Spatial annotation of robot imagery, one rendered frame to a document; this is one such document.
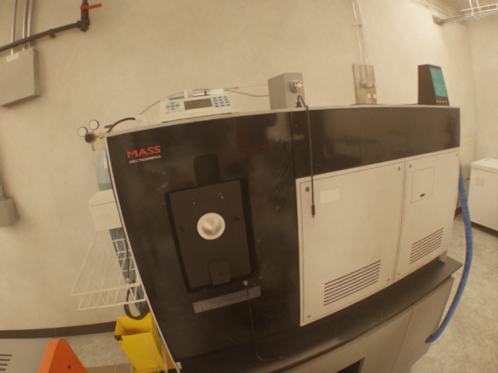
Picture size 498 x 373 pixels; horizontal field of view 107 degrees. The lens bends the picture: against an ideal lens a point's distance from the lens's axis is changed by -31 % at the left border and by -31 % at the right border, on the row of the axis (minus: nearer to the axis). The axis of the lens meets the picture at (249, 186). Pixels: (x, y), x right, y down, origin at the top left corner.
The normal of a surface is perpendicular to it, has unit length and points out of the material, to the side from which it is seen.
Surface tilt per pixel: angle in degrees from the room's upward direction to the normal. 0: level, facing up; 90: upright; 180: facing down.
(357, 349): 90
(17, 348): 0
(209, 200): 90
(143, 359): 93
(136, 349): 93
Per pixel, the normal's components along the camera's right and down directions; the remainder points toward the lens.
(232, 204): 0.32, 0.22
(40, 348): -0.11, -0.96
